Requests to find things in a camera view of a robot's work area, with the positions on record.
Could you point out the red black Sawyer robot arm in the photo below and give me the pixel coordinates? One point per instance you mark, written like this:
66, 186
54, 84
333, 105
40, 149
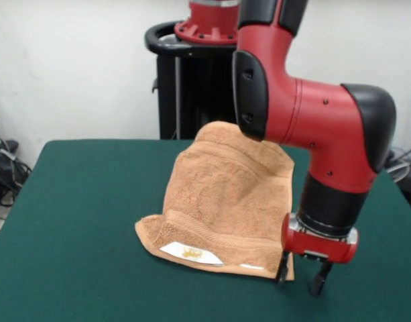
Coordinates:
319, 120

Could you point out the dark green table cloth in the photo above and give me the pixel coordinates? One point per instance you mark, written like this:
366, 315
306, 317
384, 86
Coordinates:
91, 201

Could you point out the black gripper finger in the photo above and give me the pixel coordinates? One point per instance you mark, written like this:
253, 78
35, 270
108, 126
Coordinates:
320, 281
283, 271

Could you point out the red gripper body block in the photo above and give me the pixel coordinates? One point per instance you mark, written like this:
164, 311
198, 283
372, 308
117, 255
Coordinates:
319, 246

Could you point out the tan terry towel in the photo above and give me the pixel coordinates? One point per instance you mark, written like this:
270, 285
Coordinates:
218, 201

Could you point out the black oval device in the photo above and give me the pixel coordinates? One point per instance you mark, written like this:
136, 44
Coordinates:
393, 155

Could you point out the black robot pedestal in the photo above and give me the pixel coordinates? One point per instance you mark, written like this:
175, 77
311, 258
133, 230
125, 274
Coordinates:
191, 94

